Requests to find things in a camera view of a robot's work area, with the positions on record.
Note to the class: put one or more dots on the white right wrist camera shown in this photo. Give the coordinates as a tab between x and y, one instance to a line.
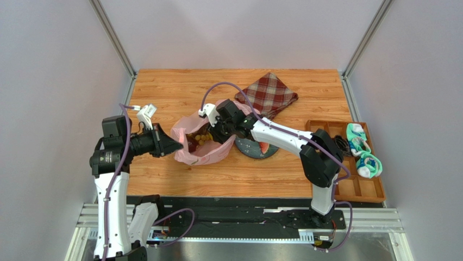
209	112

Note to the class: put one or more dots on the green white sock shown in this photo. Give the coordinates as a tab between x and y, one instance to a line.
369	166
357	139

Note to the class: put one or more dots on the pink plastic bag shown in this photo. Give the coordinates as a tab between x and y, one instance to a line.
202	152

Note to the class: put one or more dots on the fake watermelon slice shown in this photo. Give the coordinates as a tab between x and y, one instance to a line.
264	147

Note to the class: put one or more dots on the red plaid cloth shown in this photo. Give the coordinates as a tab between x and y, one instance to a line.
270	95

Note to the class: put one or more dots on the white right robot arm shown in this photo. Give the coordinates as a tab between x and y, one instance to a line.
320	157

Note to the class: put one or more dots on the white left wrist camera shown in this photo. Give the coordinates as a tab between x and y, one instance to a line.
144	115

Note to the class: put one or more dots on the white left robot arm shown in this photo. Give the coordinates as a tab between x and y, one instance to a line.
118	237

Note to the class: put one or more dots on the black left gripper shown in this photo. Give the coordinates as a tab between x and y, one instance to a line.
162	144

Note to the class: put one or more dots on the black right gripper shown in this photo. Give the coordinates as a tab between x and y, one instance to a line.
220	126

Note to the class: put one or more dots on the upper green white sock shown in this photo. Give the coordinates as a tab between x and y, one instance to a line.
357	139

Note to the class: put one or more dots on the lower green white sock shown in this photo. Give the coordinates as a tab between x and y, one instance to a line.
369	166

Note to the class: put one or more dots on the fake grape bunch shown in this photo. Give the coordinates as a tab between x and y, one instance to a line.
200	139

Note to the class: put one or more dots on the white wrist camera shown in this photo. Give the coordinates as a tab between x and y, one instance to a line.
209	112
144	115

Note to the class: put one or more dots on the wooden compartment tray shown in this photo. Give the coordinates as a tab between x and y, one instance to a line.
355	188

